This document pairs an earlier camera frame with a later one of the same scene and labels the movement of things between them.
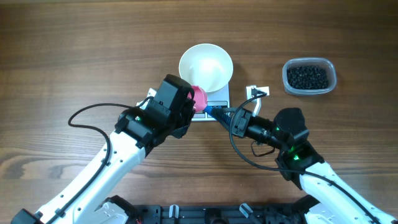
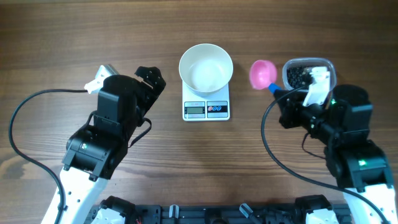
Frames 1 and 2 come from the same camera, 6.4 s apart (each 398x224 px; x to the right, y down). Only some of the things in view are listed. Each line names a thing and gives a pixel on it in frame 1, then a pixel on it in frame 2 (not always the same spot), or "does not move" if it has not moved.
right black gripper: (242, 121) -> (290, 108)
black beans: (307, 77) does not move
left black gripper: (180, 131) -> (158, 83)
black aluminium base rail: (189, 214) does not move
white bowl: (208, 66) does not move
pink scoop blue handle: (201, 101) -> (262, 74)
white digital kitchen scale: (218, 99) does not move
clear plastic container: (309, 76) does not move
